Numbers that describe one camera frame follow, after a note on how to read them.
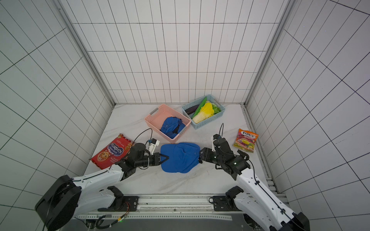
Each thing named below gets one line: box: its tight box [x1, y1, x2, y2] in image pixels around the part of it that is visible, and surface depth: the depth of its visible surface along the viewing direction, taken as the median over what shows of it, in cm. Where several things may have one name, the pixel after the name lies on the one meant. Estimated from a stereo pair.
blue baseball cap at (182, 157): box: [160, 142, 201, 174], surface depth 83 cm
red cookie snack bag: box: [90, 133, 135, 170], surface depth 89 cm
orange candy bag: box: [232, 128, 260, 154], surface depth 97 cm
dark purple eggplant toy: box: [184, 104, 200, 116], surface depth 113 cm
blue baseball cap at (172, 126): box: [159, 116, 186, 140], surface depth 100 cm
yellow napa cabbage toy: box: [192, 102, 215, 124], surface depth 105 cm
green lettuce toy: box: [211, 103, 222, 115], surface depth 108 cm
